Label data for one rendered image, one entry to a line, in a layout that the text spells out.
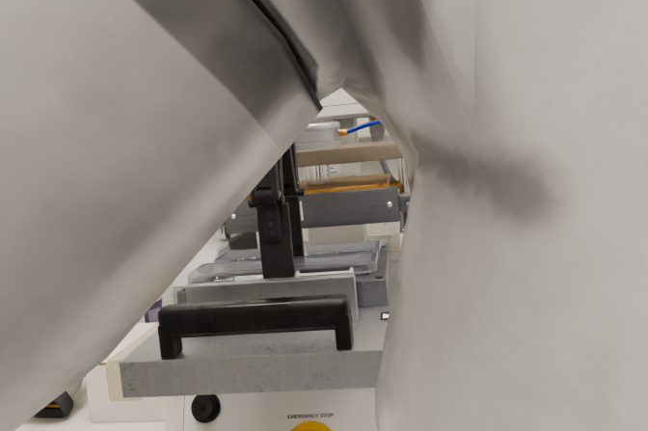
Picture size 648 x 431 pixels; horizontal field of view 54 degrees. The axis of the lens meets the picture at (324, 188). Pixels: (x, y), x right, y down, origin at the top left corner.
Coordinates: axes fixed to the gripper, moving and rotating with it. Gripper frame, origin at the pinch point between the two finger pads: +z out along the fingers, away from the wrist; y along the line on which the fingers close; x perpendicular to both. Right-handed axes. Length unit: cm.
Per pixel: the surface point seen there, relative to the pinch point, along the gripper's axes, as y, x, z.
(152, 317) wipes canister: -45, -34, 19
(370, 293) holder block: 3.7, 8.5, 5.1
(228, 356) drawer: 14.8, -2.1, 6.5
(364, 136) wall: -79, 4, -9
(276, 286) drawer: 8.0, 0.7, 2.9
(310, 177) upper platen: -28.9, -0.9, -4.0
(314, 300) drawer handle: 14.7, 5.0, 2.6
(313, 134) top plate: -26.5, 0.5, -10.1
